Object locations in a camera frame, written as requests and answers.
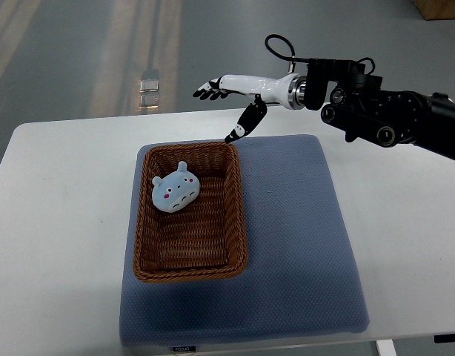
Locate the blue plush toy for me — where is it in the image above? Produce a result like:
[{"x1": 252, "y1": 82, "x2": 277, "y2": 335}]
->
[{"x1": 151, "y1": 161, "x2": 200, "y2": 214}]

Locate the metal floor socket plate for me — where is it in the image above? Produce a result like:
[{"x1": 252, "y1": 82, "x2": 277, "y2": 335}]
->
[{"x1": 139, "y1": 68, "x2": 159, "y2": 111}]

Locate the brown wicker basket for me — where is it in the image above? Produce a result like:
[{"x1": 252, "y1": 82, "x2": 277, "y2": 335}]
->
[{"x1": 133, "y1": 142, "x2": 248, "y2": 283}]

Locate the blue foam cushion mat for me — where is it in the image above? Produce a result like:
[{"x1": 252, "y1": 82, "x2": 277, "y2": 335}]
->
[{"x1": 119, "y1": 135, "x2": 369, "y2": 347}]

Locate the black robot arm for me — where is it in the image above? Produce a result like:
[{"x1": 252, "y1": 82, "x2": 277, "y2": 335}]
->
[{"x1": 303, "y1": 59, "x2": 455, "y2": 160}]

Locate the white table leg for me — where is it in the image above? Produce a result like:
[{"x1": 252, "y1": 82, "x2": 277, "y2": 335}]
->
[{"x1": 376, "y1": 339, "x2": 397, "y2": 356}]

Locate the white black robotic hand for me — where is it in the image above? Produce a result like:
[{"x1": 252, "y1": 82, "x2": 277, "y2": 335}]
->
[{"x1": 193, "y1": 73, "x2": 306, "y2": 143}]

